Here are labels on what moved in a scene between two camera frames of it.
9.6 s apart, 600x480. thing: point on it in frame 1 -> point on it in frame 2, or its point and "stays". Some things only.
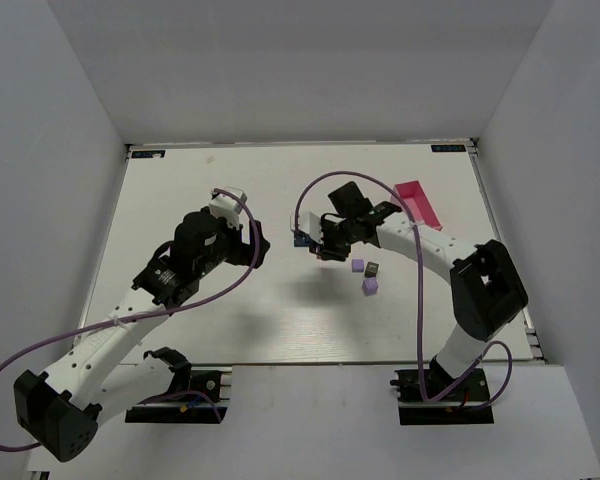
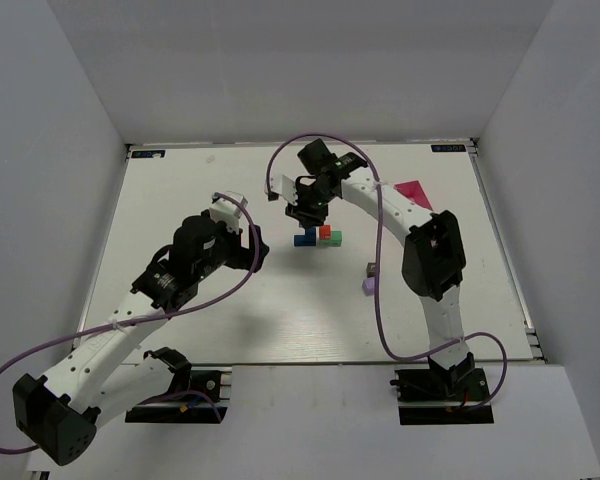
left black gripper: x=253 y=245 stays
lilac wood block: x=370 y=286 stays
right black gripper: x=333 y=245 -> x=305 y=213
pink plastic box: x=416 y=198 stays
